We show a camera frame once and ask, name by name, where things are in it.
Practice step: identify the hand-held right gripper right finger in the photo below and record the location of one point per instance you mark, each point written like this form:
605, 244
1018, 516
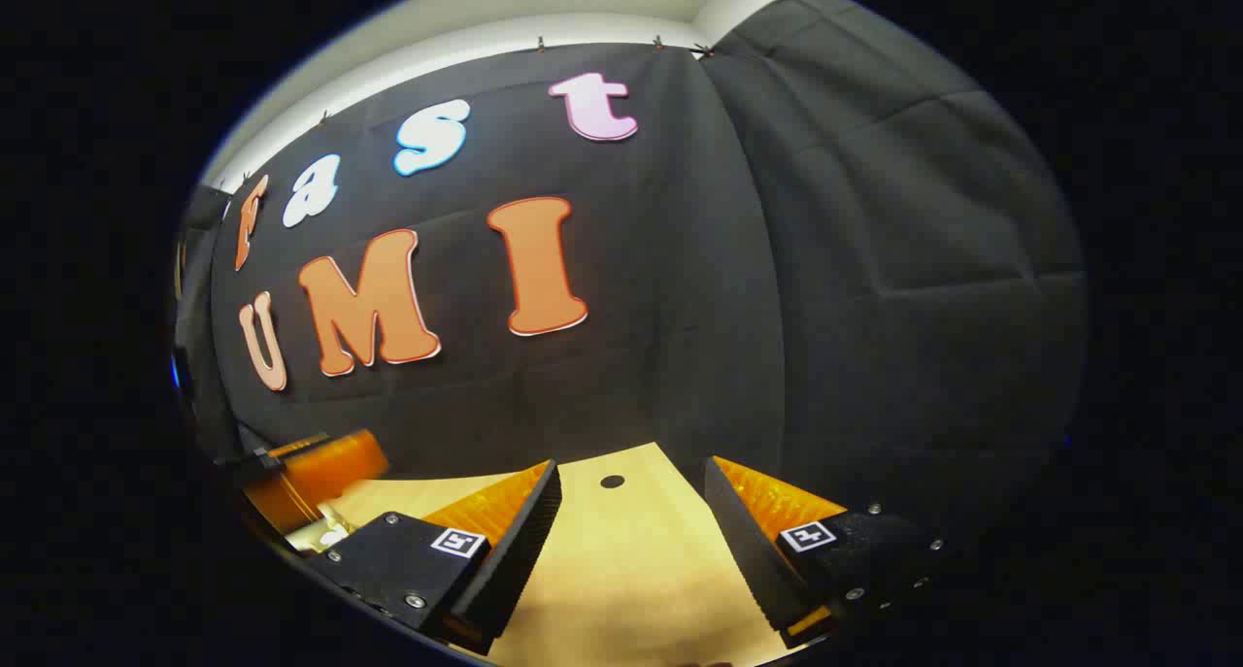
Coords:
753, 560

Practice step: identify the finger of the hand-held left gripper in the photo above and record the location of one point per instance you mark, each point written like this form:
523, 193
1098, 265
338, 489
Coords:
320, 468

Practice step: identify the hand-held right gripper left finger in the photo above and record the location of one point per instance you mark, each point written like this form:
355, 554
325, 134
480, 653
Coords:
520, 560

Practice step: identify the pale yellow suitcase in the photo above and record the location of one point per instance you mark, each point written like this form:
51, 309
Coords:
333, 536

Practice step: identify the black backdrop cloth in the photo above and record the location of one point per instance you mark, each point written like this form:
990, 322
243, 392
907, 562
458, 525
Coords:
680, 308

